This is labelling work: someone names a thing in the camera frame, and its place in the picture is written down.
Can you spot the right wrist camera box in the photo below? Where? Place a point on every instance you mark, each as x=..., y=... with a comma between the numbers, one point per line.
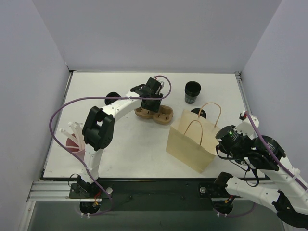
x=245, y=127

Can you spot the tan paper bag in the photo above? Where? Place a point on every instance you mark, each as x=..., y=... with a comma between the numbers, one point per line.
x=192, y=140

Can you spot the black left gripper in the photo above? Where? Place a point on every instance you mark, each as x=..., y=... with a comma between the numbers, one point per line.
x=151, y=105

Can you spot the stack of black lids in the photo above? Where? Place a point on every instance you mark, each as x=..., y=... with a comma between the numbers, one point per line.
x=111, y=98

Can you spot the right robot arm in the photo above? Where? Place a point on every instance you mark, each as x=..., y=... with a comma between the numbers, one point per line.
x=263, y=154

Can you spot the stack of black cups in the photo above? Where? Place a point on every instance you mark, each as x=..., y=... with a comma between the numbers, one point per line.
x=192, y=90

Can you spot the pink straw holder cup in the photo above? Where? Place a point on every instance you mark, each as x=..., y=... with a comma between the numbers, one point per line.
x=73, y=146

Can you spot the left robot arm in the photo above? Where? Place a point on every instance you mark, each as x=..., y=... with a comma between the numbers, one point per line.
x=98, y=129

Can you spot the brown pulp cup carrier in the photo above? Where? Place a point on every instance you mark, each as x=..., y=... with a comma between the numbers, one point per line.
x=163, y=116

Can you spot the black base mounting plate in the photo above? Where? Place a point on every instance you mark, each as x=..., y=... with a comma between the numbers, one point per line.
x=148, y=195

